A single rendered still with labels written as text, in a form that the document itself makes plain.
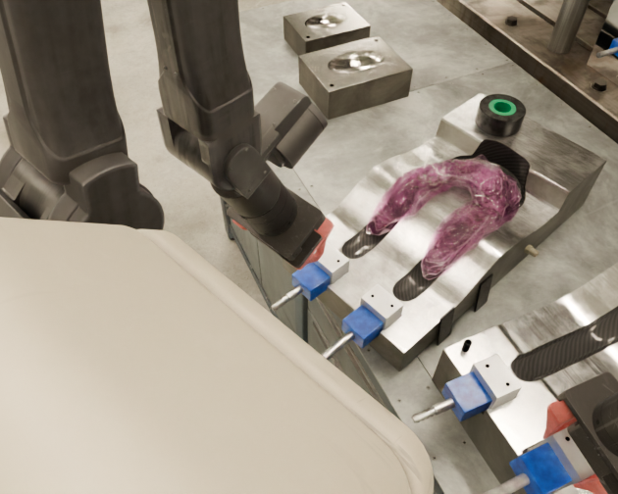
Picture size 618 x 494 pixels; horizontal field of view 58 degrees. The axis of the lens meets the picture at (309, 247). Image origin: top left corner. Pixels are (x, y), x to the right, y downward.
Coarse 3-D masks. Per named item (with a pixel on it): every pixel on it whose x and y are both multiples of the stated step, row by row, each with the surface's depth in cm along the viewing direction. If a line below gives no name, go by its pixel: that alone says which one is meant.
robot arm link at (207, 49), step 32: (160, 0) 37; (192, 0) 36; (224, 0) 38; (160, 32) 39; (192, 32) 38; (224, 32) 40; (160, 64) 42; (192, 64) 40; (224, 64) 41; (160, 96) 45; (192, 96) 42; (224, 96) 43; (192, 128) 44; (224, 128) 44; (256, 128) 47; (192, 160) 47; (224, 160) 46
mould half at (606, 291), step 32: (608, 288) 77; (512, 320) 76; (544, 320) 76; (576, 320) 77; (448, 352) 73; (480, 352) 73; (512, 352) 73; (608, 352) 73; (544, 384) 70; (576, 384) 70; (480, 416) 70; (512, 416) 67; (544, 416) 67; (480, 448) 73; (512, 448) 65
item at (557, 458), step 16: (560, 432) 60; (544, 448) 60; (560, 448) 59; (576, 448) 59; (512, 464) 60; (528, 464) 58; (544, 464) 59; (560, 464) 59; (576, 464) 58; (512, 480) 58; (528, 480) 58; (544, 480) 58; (560, 480) 58; (576, 480) 58
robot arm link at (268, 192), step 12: (276, 156) 54; (264, 180) 53; (276, 180) 56; (216, 192) 54; (228, 192) 53; (264, 192) 54; (276, 192) 56; (240, 204) 54; (252, 204) 55; (264, 204) 56; (252, 216) 57
